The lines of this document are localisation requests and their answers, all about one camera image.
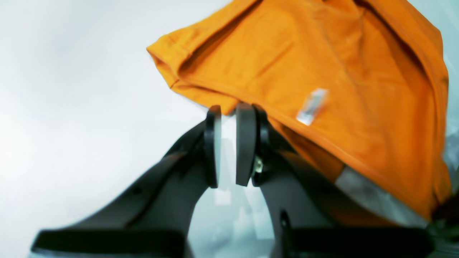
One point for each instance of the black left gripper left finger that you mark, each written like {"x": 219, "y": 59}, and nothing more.
{"x": 152, "y": 217}

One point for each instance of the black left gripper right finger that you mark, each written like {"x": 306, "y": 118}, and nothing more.
{"x": 311, "y": 217}

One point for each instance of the orange T-shirt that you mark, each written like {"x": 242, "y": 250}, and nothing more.
{"x": 358, "y": 87}

